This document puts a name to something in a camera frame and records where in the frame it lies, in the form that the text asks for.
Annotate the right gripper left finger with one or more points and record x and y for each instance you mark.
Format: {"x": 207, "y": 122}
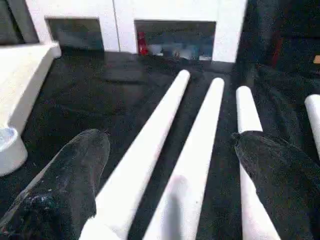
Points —
{"x": 55, "y": 195}

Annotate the small yellow box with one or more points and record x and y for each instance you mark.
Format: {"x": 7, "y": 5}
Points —
{"x": 317, "y": 59}

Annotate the white plastic table top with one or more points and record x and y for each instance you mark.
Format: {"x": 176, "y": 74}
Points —
{"x": 20, "y": 85}

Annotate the black work mat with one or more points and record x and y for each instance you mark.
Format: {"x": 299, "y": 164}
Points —
{"x": 100, "y": 95}

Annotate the red bottle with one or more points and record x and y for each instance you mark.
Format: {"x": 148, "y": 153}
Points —
{"x": 142, "y": 44}

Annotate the white cabinet with glass doors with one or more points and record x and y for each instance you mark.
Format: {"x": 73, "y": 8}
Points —
{"x": 120, "y": 20}

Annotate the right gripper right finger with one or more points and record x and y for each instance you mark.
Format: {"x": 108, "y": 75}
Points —
{"x": 285, "y": 190}

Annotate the white plastic table leg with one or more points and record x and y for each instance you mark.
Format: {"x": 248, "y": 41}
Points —
{"x": 195, "y": 165}
{"x": 314, "y": 120}
{"x": 247, "y": 110}
{"x": 150, "y": 145}

